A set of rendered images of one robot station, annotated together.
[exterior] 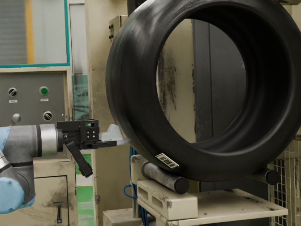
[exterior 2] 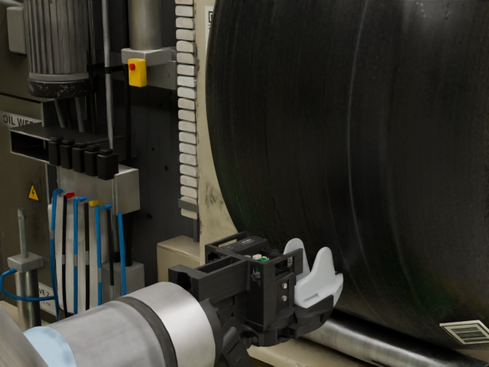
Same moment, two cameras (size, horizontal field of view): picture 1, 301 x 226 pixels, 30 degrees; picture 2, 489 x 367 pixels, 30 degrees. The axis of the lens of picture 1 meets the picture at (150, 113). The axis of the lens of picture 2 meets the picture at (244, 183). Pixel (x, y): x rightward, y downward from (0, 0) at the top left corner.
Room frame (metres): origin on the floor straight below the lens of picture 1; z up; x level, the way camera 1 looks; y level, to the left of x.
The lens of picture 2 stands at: (0.96, 0.58, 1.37)
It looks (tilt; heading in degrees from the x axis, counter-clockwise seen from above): 16 degrees down; 329
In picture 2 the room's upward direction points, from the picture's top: straight up
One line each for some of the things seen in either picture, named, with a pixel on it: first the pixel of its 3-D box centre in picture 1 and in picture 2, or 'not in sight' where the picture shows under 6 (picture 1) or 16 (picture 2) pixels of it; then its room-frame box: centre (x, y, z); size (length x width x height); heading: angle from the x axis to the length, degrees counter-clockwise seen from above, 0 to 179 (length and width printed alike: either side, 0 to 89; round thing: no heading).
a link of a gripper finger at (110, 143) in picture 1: (101, 144); (295, 314); (1.59, 0.14, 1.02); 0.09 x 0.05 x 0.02; 105
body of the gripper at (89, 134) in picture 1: (78, 135); (232, 301); (1.59, 0.21, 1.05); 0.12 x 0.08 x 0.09; 105
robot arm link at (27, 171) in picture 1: (16, 184); not in sight; (1.53, 0.37, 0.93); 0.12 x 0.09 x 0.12; 2
